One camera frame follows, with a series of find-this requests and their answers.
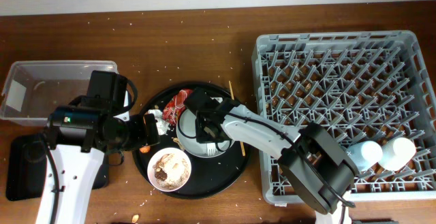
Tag orange carrot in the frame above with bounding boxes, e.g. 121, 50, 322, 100
140, 146, 151, 153

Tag white tissue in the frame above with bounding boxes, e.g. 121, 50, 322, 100
146, 109, 170, 135

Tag grey plate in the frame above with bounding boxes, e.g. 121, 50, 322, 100
176, 110, 234, 158

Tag wooden chopstick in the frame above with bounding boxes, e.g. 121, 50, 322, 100
228, 80, 246, 157

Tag white plastic fork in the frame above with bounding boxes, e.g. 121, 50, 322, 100
206, 143, 217, 157

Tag red snack wrapper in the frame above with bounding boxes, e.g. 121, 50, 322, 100
162, 89, 193, 125

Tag white bowl with food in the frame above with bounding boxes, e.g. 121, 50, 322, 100
146, 148, 191, 192

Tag blue cup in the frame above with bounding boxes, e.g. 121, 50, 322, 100
346, 141, 383, 172

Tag white cup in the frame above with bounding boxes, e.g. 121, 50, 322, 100
378, 137, 416, 171

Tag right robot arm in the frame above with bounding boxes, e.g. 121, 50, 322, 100
183, 89, 358, 223

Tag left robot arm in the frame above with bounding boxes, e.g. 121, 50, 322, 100
36, 71, 160, 223

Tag grey dishwasher rack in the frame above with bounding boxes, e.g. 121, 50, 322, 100
252, 31, 435, 202

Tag round black tray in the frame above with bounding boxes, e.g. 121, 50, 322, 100
132, 82, 251, 199

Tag peanut on table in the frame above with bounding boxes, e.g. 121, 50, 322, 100
131, 214, 139, 223

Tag black rectangular tray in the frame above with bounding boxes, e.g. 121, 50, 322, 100
5, 133, 110, 202

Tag clear plastic bin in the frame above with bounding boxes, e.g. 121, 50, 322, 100
1, 60, 118, 127

